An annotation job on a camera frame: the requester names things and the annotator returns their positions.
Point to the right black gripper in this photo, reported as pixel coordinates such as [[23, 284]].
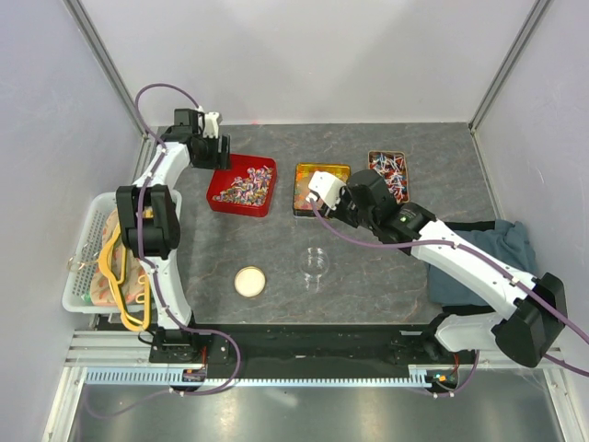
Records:
[[338, 214]]

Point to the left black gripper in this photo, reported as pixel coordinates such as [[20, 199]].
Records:
[[218, 161]]

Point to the red candy tray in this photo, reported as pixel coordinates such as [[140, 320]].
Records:
[[244, 189]]

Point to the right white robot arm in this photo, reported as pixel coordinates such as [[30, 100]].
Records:
[[527, 312]]

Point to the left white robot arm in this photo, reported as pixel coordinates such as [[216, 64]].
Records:
[[149, 217]]

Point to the gold lollipop tin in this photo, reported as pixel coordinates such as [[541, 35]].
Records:
[[392, 166]]

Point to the gold gummy tin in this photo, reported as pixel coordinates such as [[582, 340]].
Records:
[[303, 174]]

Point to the clear glass jar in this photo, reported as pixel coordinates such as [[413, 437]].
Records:
[[313, 265]]

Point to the round wooden jar lid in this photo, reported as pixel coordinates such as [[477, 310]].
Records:
[[250, 281]]

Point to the folded blue-grey cloth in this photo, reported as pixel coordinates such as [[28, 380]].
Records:
[[521, 248]]

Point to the yellow clothes hanger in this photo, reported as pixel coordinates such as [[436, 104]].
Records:
[[135, 317]]

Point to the white plastic basket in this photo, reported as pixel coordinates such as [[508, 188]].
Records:
[[83, 264]]

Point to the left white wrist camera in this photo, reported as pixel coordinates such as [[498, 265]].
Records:
[[212, 121]]

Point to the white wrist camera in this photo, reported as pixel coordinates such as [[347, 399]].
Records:
[[212, 121], [324, 189]]

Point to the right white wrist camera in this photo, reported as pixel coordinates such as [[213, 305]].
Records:
[[324, 189]]

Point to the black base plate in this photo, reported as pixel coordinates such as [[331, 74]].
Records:
[[303, 350]]

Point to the aluminium frame rail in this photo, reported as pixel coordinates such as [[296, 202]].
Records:
[[120, 348]]

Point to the grey slotted cable duct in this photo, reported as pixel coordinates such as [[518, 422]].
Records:
[[180, 377]]

